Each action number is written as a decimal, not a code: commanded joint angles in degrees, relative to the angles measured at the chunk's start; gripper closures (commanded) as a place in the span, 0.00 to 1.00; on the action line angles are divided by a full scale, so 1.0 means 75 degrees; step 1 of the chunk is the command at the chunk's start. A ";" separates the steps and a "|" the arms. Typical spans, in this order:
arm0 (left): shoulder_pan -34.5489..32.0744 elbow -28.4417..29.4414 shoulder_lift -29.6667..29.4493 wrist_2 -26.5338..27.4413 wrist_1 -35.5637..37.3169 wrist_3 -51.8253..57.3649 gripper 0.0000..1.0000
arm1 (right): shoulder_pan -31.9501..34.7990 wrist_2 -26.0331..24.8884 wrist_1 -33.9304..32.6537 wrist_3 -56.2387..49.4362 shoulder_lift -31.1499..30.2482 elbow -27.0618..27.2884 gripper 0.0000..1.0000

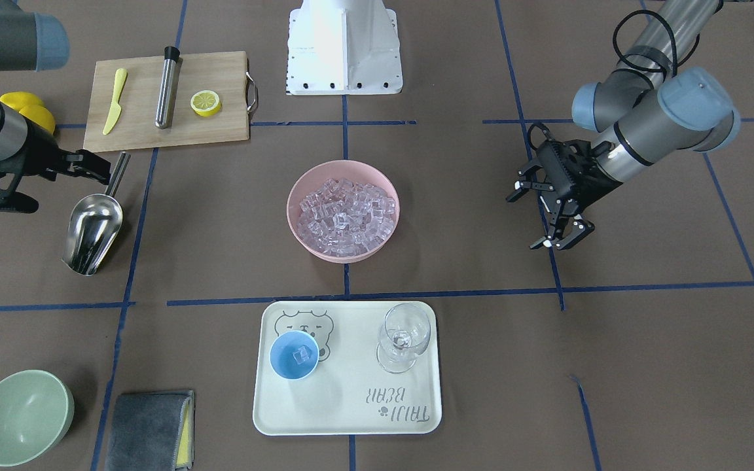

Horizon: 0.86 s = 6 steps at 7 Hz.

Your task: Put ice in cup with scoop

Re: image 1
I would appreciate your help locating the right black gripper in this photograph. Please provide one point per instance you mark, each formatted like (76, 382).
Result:
(38, 156)

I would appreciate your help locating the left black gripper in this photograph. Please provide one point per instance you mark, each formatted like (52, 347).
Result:
(588, 186)

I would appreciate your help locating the silver metal ice scoop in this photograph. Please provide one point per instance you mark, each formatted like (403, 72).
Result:
(94, 224)

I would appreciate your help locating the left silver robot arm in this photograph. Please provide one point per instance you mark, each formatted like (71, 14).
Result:
(648, 107)

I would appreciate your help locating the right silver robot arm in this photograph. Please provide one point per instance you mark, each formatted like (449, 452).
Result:
(34, 41)

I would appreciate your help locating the pink bowl with ice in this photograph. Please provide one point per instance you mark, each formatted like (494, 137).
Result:
(343, 211)

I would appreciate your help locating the ice cube in cup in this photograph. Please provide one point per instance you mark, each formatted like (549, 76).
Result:
(302, 355)

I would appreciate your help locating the light blue cup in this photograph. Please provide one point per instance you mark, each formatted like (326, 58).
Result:
(281, 358)

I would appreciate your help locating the yellow lemon upper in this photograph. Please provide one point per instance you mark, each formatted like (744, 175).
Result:
(41, 116)

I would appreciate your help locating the yellow lemon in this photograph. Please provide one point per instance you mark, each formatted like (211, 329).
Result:
(41, 116)
(19, 100)

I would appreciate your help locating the yellow plastic knife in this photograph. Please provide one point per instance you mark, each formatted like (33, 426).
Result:
(115, 108)

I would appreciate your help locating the clear wine glass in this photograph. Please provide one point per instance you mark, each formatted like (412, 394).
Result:
(404, 335)

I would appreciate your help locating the half lemon slice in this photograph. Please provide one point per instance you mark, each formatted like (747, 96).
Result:
(206, 103)

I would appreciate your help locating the mint green bowl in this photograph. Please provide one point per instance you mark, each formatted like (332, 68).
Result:
(36, 411)

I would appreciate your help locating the wooden cutting board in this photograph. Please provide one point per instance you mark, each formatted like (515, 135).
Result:
(223, 72)

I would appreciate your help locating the cream serving tray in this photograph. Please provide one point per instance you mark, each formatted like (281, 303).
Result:
(349, 392)

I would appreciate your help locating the dark grey folded cloth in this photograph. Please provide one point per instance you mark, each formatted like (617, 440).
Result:
(145, 431)

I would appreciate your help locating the yellow sponge under cloth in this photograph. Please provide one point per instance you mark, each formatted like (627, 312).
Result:
(185, 443)

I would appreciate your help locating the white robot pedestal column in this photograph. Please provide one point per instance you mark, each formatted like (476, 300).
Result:
(343, 48)

